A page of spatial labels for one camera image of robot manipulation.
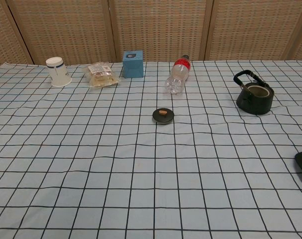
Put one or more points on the clear snack bag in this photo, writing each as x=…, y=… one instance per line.
x=101, y=76

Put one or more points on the clear bottle with red label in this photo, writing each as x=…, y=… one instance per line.
x=178, y=74

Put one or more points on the blue checked tablecloth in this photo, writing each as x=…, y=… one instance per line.
x=146, y=174

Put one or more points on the white paper cup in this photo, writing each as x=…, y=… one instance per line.
x=58, y=73

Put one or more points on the blue cardboard box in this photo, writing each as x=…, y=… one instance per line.
x=133, y=67

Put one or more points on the black lid with wooden knob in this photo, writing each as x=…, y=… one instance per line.
x=163, y=118

